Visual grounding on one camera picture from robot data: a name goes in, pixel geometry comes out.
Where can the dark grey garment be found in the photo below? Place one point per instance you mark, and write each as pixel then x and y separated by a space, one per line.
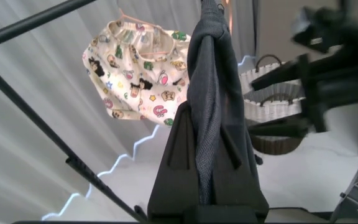
pixel 210 77

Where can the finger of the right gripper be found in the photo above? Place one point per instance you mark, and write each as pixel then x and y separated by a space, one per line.
pixel 278 76
pixel 278 130

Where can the white curtain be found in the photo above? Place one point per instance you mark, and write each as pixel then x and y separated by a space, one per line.
pixel 26 171

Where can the pink clothes hanger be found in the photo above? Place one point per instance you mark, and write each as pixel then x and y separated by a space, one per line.
pixel 154 53
pixel 229 18

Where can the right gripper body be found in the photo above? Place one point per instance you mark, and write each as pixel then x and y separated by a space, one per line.
pixel 340 81

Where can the black clothes rack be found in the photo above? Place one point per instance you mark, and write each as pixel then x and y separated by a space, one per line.
pixel 26 109

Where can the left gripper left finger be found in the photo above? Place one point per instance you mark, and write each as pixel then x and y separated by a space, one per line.
pixel 174 186

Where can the white laundry basket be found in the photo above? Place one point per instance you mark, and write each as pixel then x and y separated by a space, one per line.
pixel 269 109

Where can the cream printed garment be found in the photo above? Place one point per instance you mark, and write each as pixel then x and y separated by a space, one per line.
pixel 135 81

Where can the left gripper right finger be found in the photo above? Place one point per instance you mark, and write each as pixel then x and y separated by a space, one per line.
pixel 235 186

